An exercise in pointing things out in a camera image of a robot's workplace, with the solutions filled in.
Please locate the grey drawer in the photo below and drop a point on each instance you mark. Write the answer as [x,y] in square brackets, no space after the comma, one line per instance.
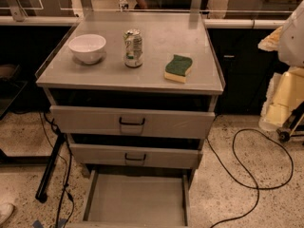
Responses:
[147,200]
[133,122]
[136,156]

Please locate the middle grey drawer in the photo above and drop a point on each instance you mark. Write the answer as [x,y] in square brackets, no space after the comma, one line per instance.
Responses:
[136,156]

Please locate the white shoe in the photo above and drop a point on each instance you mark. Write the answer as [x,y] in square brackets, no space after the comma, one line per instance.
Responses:
[6,210]

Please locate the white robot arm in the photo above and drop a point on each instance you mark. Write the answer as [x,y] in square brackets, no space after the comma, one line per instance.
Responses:
[291,43]

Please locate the white horizontal rail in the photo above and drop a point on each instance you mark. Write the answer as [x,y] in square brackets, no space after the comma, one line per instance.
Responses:
[210,23]

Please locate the green white soda can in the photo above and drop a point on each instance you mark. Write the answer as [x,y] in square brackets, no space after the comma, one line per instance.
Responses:
[133,56]

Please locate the bottom grey drawer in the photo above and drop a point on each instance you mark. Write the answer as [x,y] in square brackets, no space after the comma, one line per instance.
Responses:
[147,200]

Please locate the green yellow sponge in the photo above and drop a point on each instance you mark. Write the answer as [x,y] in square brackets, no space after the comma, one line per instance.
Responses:
[178,68]

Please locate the clear water bottle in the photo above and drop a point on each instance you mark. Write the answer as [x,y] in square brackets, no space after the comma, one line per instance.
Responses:
[123,5]

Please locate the black caster wheel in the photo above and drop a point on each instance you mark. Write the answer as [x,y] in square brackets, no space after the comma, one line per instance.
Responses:
[283,136]

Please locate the black table leg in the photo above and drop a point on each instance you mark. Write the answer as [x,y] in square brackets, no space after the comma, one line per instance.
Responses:
[41,194]

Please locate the top grey drawer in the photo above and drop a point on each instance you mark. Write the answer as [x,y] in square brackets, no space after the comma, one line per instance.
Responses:
[133,122]

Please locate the white ceramic bowl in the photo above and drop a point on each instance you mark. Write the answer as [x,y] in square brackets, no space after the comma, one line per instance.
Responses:
[88,48]

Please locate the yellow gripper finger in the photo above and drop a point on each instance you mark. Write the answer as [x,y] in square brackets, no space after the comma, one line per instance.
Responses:
[270,42]
[285,94]

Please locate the grey metal drawer cabinet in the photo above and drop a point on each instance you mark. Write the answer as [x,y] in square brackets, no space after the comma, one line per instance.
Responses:
[112,84]

